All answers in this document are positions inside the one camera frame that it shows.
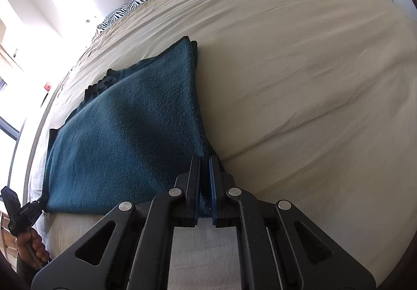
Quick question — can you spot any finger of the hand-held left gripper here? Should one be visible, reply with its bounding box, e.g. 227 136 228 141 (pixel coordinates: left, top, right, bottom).
32 196 49 211
1 187 21 211

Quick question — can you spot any dark teal knit sweater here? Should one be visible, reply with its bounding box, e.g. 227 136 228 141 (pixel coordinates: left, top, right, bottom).
43 36 225 217

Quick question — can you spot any zebra print pillow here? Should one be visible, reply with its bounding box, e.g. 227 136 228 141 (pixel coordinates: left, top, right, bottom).
100 0 154 32

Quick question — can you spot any bed with beige sheet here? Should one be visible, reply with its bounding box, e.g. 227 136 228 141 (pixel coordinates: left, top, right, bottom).
20 0 409 290

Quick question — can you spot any dark framed window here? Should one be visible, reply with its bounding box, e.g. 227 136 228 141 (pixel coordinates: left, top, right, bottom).
0 75 25 145

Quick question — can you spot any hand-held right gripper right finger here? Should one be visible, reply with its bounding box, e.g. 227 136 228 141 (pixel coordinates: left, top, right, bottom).
208 155 377 290

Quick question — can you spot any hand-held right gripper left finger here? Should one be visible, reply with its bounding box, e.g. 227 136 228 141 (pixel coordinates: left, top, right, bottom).
32 155 202 290

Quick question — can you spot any person's left hand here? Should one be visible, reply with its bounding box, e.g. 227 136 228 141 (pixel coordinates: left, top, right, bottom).
15 229 51 269

